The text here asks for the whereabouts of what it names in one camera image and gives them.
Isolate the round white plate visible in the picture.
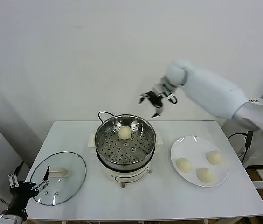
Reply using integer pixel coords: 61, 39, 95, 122
170, 136, 229, 187

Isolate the black adapter cable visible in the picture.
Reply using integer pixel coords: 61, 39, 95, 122
227, 132, 249, 164

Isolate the white electric cooker base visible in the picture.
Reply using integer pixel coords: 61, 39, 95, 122
88, 130, 164, 189

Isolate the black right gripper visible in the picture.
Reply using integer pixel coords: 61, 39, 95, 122
138, 91, 164, 119

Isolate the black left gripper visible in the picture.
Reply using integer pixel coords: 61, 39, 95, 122
7, 163, 50, 210

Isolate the white steamed baozi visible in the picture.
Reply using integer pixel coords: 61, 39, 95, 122
196, 167, 215, 182
118, 126, 132, 140
206, 150, 224, 166
176, 157, 193, 174

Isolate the black cooker power cable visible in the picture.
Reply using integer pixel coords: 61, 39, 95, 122
97, 111, 116, 124

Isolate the black power adapter block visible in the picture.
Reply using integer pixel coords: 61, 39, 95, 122
245, 130, 254, 147

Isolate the round glass pot lid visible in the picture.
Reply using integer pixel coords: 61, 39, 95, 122
30, 151, 87, 206

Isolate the white side desk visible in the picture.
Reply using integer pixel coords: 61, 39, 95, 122
222, 97, 263, 203

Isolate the perforated steel steamer basket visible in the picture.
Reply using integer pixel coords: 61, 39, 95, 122
94, 114, 157, 168

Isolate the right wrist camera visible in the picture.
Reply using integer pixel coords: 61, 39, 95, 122
153, 80, 172, 96

